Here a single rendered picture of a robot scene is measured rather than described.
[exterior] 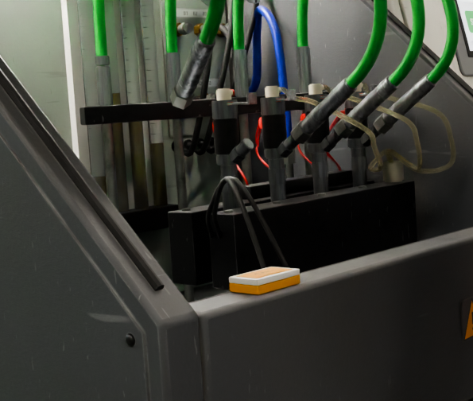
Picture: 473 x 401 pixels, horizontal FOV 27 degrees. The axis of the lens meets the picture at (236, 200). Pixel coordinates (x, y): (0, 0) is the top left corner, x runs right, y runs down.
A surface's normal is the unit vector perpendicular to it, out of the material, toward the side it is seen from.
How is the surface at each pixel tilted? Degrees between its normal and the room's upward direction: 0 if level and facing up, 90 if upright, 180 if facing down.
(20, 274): 90
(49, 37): 90
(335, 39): 90
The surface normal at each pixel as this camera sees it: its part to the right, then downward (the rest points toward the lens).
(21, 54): 0.73, 0.02
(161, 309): 0.45, -0.72
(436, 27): 0.69, -0.22
